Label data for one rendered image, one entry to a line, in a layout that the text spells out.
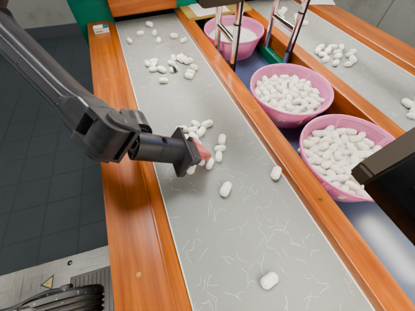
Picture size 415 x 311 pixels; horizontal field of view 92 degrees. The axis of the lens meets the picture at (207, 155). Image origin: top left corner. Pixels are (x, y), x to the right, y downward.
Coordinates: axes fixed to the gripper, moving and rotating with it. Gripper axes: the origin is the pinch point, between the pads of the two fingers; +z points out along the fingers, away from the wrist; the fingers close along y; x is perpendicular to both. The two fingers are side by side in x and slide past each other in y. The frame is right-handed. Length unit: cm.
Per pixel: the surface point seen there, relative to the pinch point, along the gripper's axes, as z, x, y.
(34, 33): -37, 122, 276
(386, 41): 71, -56, 25
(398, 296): 14.5, -12.8, -39.7
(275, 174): 10.2, -8.3, -11.2
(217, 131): 6.3, -2.2, 8.2
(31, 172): -28, 120, 78
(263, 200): 7.3, -3.5, -15.5
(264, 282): -0.8, 0.1, -29.4
